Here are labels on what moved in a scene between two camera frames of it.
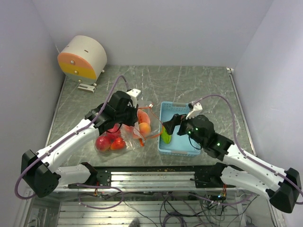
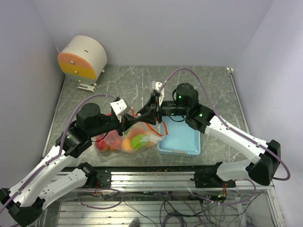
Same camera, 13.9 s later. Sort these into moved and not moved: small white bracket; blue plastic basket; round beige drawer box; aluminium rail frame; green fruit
Moved: green fruit
Not moved: small white bracket; round beige drawer box; blue plastic basket; aluminium rail frame
